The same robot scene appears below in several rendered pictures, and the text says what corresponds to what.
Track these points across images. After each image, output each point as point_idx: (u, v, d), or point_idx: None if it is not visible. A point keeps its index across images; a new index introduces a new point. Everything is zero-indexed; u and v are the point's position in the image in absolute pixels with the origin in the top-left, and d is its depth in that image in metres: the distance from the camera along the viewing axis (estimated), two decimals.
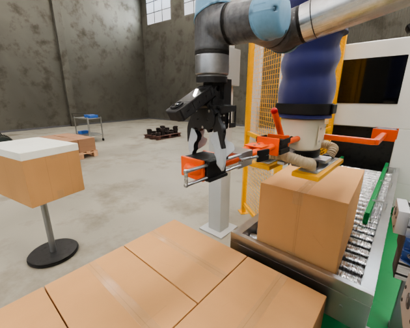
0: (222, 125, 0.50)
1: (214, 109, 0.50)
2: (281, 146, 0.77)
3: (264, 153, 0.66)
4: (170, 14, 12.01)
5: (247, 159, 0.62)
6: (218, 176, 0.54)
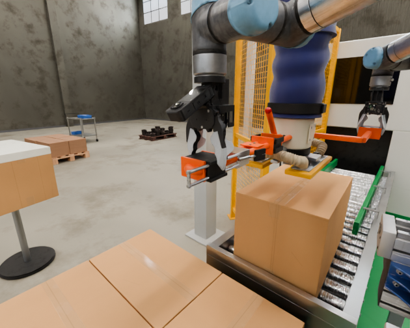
0: (222, 124, 0.50)
1: (213, 109, 0.50)
2: (275, 145, 0.79)
3: (261, 152, 0.67)
4: (167, 13, 11.90)
5: (245, 159, 0.63)
6: (218, 176, 0.55)
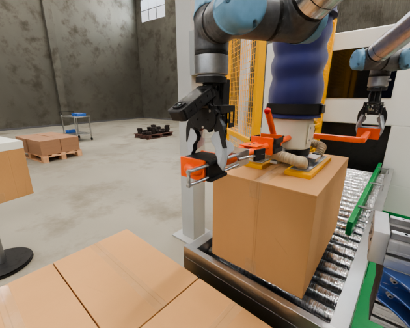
0: (223, 125, 0.50)
1: (215, 109, 0.50)
2: (274, 146, 0.79)
3: (260, 152, 0.67)
4: (164, 11, 11.78)
5: (245, 159, 0.63)
6: (218, 175, 0.55)
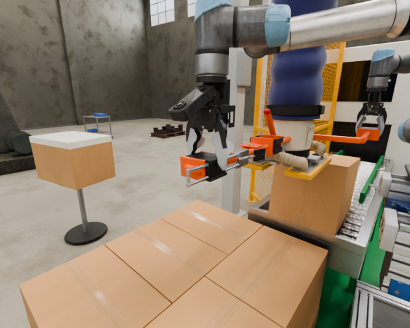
0: (223, 125, 0.50)
1: (215, 109, 0.50)
2: (274, 146, 0.79)
3: (260, 152, 0.67)
4: (174, 15, 12.29)
5: (245, 159, 0.63)
6: (218, 175, 0.54)
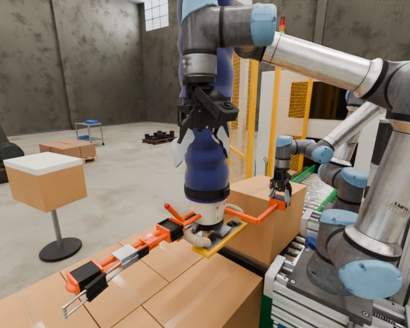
0: None
1: None
2: (173, 234, 0.94)
3: (144, 250, 0.83)
4: (168, 21, 12.41)
5: (128, 262, 0.79)
6: (98, 291, 0.69)
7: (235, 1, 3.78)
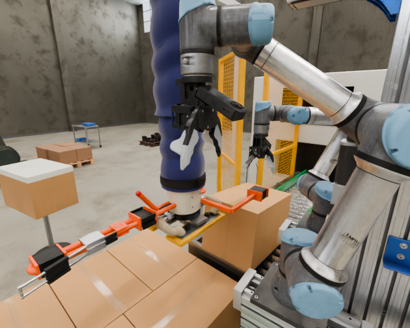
0: (217, 118, 0.57)
1: (213, 107, 0.54)
2: (145, 222, 0.94)
3: (112, 237, 0.84)
4: None
5: (94, 247, 0.79)
6: (59, 274, 0.69)
7: None
